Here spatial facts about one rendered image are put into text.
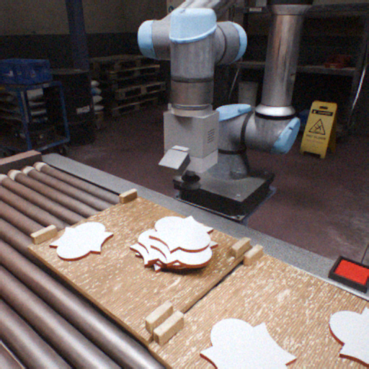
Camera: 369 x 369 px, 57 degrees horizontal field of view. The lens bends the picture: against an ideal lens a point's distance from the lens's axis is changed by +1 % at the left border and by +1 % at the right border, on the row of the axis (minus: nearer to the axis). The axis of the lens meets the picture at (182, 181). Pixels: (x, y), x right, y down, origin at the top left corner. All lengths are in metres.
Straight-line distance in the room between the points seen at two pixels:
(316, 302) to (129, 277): 0.37
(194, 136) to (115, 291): 0.34
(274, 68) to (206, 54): 0.44
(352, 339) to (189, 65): 0.52
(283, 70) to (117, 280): 0.69
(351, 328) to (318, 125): 3.63
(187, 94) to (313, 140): 3.68
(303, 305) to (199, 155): 0.34
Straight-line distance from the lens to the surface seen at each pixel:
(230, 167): 1.12
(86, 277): 0.77
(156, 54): 0.76
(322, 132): 4.20
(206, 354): 0.60
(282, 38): 1.00
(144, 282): 0.73
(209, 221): 0.96
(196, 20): 0.58
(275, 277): 0.77
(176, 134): 0.63
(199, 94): 0.60
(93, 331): 0.69
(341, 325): 0.69
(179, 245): 0.74
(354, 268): 0.86
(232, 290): 0.72
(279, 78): 1.01
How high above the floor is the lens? 1.42
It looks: 25 degrees down
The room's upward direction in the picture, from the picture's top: straight up
